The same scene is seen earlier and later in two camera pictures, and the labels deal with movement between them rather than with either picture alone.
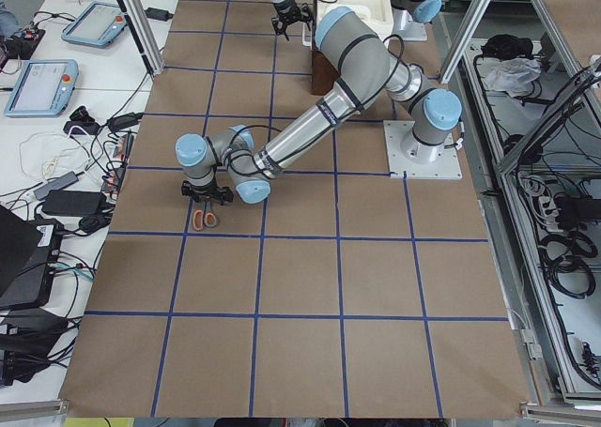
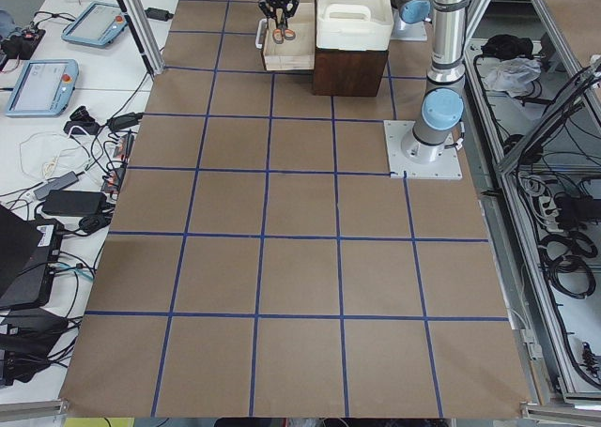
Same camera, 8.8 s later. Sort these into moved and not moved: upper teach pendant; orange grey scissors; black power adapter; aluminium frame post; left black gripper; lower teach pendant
Moved: orange grey scissors; left black gripper
Not moved: black power adapter; lower teach pendant; aluminium frame post; upper teach pendant
